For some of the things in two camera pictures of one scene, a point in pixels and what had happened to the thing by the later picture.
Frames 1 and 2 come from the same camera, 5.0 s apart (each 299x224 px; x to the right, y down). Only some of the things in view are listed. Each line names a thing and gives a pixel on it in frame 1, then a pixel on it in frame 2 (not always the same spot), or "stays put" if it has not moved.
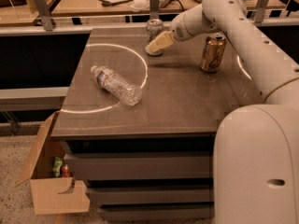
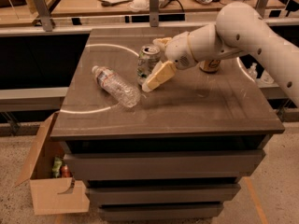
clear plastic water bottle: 128,93 stays put
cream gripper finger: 160,42 -> 163,72
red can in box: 66,171 stays put
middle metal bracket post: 154,4 stays put
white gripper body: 177,30 -> 177,51
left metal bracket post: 43,10 stays put
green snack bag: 56,170 stays put
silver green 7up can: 154,27 -> 149,55
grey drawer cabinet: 139,130 stays put
